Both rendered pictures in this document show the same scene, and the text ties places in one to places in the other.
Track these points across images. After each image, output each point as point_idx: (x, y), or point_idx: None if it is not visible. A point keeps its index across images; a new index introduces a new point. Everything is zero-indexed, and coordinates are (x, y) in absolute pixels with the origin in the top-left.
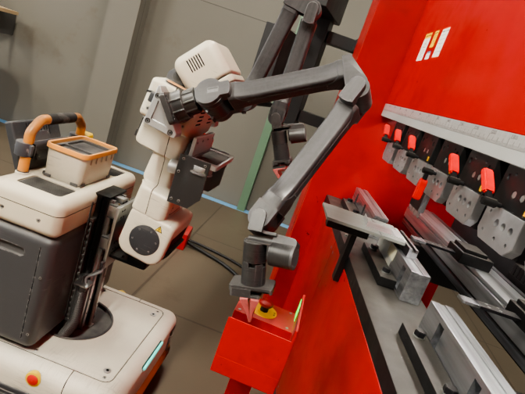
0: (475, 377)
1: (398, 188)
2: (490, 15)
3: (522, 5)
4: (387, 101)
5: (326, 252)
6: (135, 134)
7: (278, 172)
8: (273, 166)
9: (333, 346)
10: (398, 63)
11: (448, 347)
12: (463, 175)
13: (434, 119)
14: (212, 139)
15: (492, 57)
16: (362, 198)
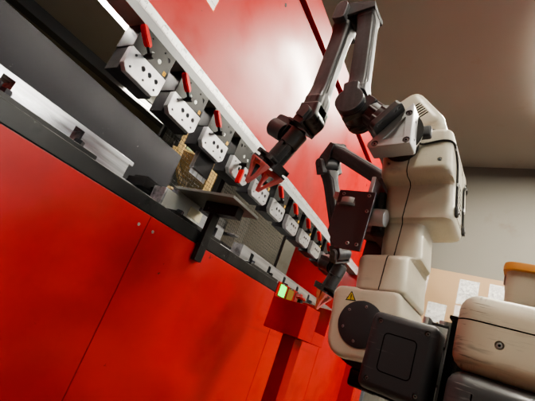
0: (269, 265)
1: None
2: (263, 56)
3: (279, 85)
4: None
5: (118, 232)
6: (462, 235)
7: (262, 173)
8: (281, 175)
9: (220, 305)
10: None
11: (257, 261)
12: (259, 176)
13: (225, 104)
14: (370, 184)
15: (267, 102)
16: (55, 107)
